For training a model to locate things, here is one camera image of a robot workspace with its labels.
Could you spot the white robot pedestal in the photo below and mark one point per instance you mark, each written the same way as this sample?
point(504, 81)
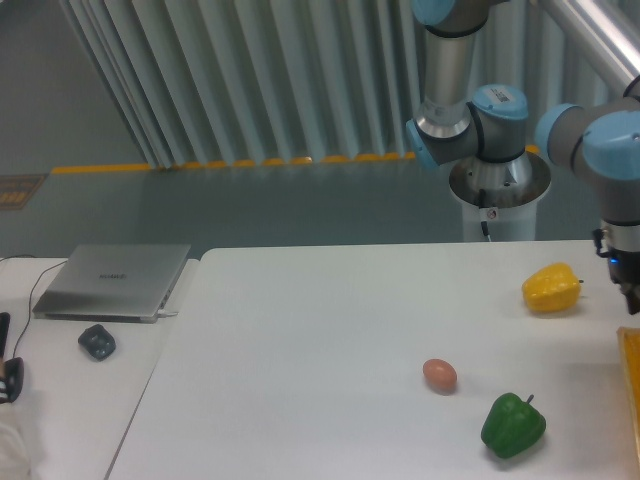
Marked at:
point(499, 201)

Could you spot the white laptop plug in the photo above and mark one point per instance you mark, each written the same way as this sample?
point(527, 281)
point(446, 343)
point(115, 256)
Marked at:
point(166, 314)

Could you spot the black computer mouse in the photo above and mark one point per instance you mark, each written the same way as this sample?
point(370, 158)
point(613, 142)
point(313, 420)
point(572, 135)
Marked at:
point(12, 378)

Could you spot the yellow bell pepper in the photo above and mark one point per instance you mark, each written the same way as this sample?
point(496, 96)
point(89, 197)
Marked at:
point(552, 289)

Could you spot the green bell pepper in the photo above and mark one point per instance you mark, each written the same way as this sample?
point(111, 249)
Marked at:
point(512, 426)

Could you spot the black remote control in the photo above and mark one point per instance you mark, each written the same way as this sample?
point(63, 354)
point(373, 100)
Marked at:
point(5, 320)

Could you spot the white sleeve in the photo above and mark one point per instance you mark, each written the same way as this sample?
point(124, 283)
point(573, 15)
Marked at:
point(15, 461)

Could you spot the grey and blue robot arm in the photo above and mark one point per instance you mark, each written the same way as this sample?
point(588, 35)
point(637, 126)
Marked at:
point(599, 145)

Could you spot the brown egg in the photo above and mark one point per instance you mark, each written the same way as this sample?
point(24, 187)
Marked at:
point(440, 375)

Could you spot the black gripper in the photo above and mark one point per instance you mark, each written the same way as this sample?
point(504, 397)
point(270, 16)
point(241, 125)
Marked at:
point(619, 246)

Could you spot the dark grey small tray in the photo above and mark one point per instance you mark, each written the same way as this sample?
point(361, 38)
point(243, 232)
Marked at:
point(97, 342)

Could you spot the white pleated curtain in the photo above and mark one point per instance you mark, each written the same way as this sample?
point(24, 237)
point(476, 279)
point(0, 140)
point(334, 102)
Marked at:
point(233, 81)

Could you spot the silver laptop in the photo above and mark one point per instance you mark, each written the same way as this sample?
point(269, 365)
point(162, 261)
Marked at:
point(114, 282)

